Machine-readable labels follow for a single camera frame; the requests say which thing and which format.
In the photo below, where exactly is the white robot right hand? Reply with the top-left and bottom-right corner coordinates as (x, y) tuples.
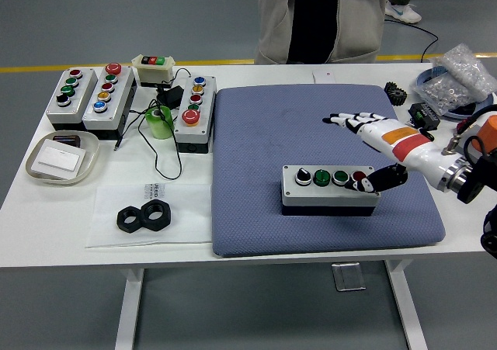
(321, 111), (454, 194)

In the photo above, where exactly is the black module with green terminals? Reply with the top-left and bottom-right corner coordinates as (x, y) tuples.
(407, 102), (442, 130)

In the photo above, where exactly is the black power adapter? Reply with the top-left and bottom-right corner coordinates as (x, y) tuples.
(155, 85), (185, 109)

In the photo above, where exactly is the clear printed plastic bag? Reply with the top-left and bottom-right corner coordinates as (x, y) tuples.
(84, 182), (213, 249)

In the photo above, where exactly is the small black hex nut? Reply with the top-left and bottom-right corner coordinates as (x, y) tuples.
(116, 206), (145, 234)

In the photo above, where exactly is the grey block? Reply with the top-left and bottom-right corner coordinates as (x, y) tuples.
(446, 130), (486, 163)

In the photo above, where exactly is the black gear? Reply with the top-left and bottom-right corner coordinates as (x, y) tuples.
(384, 81), (408, 106)

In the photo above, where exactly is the person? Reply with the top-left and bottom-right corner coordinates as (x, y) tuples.
(254, 0), (399, 65)

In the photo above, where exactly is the blue plate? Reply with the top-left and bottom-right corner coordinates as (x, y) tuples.
(414, 66), (497, 120)

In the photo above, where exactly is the white rectangular switch plate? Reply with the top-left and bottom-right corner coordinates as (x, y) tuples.
(30, 138), (87, 181)

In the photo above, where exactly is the white table leg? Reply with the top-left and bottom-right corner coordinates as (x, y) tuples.
(384, 259), (429, 350)
(114, 266), (145, 350)

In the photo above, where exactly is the black floor cable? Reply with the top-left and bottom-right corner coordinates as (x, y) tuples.
(384, 18), (440, 63)

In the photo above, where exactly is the orange cylinder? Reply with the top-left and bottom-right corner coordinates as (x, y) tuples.
(476, 115), (497, 153)

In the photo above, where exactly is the grey box, blue button row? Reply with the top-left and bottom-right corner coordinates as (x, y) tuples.
(173, 75), (217, 155)

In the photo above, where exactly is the grey box, round emergency stop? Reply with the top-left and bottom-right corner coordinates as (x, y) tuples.
(82, 62), (137, 140)

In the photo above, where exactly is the metal bracket under table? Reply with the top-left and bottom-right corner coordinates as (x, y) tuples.
(332, 262), (367, 292)

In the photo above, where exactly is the white oval tray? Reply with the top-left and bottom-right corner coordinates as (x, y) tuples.
(25, 130), (101, 187)

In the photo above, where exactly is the grey box with black button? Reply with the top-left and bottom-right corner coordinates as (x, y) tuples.
(45, 67), (99, 132)

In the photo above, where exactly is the clear bag of metal washers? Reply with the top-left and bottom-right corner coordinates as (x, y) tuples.
(413, 43), (497, 116)

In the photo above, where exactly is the thin black cord with plug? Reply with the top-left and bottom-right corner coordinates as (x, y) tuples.
(113, 67), (192, 181)

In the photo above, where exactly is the grey four-button control box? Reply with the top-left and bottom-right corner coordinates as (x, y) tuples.
(281, 165), (381, 218)

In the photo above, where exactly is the dark rectangular block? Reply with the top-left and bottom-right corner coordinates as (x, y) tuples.
(52, 134), (82, 149)

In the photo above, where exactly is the large black hex nut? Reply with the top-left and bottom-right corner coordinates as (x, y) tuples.
(138, 198), (172, 233)

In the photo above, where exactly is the person's leg with white sneaker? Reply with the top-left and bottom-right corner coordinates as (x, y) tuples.
(384, 0), (423, 25)

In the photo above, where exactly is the green tape roll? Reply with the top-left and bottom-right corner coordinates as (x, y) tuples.
(144, 106), (174, 140)

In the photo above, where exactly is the cream three-button switch box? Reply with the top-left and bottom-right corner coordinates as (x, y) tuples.
(131, 54), (176, 88)

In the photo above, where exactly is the blue-grey textured mat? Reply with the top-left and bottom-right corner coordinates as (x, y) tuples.
(210, 84), (447, 258)

